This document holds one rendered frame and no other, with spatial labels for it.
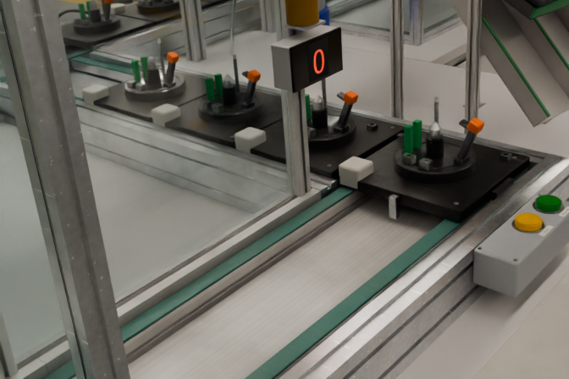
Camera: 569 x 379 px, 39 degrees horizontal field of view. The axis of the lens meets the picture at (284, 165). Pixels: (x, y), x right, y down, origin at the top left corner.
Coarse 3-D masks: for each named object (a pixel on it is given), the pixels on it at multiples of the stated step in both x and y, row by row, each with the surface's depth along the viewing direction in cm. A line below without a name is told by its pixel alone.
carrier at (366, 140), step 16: (320, 96) 151; (320, 112) 151; (336, 112) 165; (320, 128) 153; (336, 128) 150; (352, 128) 152; (384, 128) 156; (400, 128) 155; (320, 144) 148; (336, 144) 149; (352, 144) 150; (368, 144) 149; (384, 144) 151; (320, 160) 145; (336, 160) 144; (336, 176) 141
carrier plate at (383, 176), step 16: (400, 144) 148; (368, 160) 143; (384, 160) 143; (480, 160) 140; (496, 160) 140; (512, 160) 139; (528, 160) 140; (368, 176) 138; (384, 176) 137; (400, 176) 137; (480, 176) 135; (496, 176) 134; (512, 176) 136; (368, 192) 136; (384, 192) 133; (400, 192) 131; (416, 192) 131; (432, 192) 131; (448, 192) 130; (464, 192) 130; (480, 192) 129; (416, 208) 130; (432, 208) 128; (448, 208) 126; (464, 208) 125
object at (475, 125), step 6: (462, 120) 132; (474, 120) 130; (480, 120) 131; (462, 126) 132; (468, 126) 130; (474, 126) 130; (480, 126) 130; (468, 132) 131; (474, 132) 130; (468, 138) 132; (474, 138) 132; (462, 144) 133; (468, 144) 132; (462, 150) 133; (468, 150) 134; (462, 156) 134
